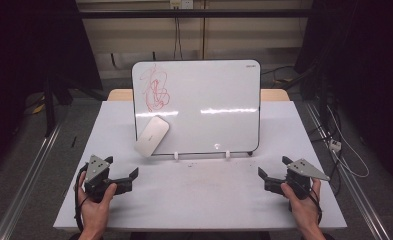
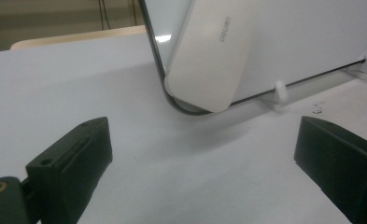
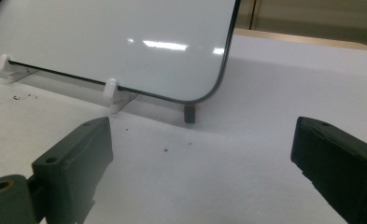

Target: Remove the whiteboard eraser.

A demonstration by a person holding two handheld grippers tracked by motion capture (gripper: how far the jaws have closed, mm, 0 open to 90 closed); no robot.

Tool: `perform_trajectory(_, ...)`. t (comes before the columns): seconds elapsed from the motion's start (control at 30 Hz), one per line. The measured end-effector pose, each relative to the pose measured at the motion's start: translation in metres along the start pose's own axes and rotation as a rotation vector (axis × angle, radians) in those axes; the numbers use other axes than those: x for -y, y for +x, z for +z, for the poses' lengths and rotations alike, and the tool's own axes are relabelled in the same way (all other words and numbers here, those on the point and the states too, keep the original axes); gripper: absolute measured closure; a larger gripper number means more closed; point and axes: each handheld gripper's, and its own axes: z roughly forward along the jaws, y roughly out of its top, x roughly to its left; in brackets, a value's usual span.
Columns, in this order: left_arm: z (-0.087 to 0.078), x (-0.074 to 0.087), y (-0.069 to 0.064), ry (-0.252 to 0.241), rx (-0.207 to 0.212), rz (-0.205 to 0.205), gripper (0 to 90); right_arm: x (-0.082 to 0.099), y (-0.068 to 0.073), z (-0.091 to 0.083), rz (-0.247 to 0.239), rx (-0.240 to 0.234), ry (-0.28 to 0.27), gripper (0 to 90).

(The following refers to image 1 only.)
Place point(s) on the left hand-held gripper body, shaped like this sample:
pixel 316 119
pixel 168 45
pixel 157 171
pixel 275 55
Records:
pixel 95 178

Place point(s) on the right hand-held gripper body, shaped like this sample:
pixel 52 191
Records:
pixel 300 180

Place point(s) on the white whiteboard eraser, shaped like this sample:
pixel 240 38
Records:
pixel 151 136

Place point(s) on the white whiteboard with black rim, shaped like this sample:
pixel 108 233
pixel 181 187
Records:
pixel 204 100

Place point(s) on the person's right hand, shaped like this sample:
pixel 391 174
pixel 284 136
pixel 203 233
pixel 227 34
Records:
pixel 302 208

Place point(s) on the person's left hand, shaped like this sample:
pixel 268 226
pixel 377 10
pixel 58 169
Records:
pixel 95 210

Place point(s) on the small black floor object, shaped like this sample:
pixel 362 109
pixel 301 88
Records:
pixel 73 141

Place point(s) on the white whiteboard foot clip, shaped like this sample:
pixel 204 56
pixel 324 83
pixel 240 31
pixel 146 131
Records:
pixel 227 154
pixel 176 155

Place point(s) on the white power strip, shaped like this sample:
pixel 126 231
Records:
pixel 335 145

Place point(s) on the white table cover sheet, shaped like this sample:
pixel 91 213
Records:
pixel 200 193

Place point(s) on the wooden table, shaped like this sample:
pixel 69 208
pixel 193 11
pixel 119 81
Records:
pixel 273 95

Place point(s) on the black metal stand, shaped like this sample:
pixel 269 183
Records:
pixel 50 106

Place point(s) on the dark curtain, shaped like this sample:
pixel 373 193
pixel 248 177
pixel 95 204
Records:
pixel 27 50
pixel 367 66

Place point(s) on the black horizontal bar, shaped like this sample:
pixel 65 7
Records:
pixel 190 13

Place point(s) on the aluminium floor rail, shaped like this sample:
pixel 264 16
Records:
pixel 357 193
pixel 27 183

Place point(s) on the white wall outlet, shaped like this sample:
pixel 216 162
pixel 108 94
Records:
pixel 181 4

